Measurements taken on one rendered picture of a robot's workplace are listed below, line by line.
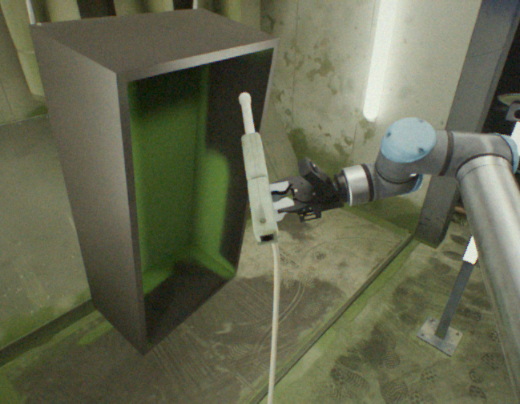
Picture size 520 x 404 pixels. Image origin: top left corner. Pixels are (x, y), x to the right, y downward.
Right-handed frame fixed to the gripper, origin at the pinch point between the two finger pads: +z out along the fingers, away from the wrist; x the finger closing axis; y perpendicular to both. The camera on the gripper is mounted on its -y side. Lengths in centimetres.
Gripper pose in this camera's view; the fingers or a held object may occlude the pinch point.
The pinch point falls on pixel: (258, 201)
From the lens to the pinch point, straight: 83.1
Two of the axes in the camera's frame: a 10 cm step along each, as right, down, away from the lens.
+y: 1.7, 5.8, 8.0
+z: -9.7, 2.2, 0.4
